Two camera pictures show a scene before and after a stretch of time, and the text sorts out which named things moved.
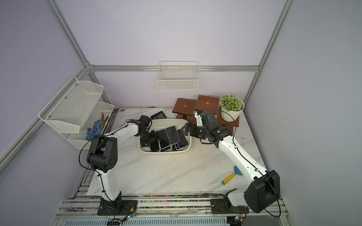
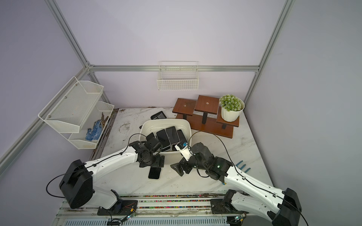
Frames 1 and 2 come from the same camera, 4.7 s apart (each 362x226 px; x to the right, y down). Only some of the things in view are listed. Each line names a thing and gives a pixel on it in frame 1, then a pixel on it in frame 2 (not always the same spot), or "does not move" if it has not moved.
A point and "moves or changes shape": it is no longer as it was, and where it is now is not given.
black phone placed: x=154 y=146 moves or changes shape
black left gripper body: x=147 y=137 to x=153 y=161
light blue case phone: x=173 y=135 does not move
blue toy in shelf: x=97 y=130 does not move
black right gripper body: x=201 y=132 to x=194 y=163
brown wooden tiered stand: x=185 y=109 does not move
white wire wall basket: x=176 y=75 does not move
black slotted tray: x=159 y=115 does not move
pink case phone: x=164 y=139 does not move
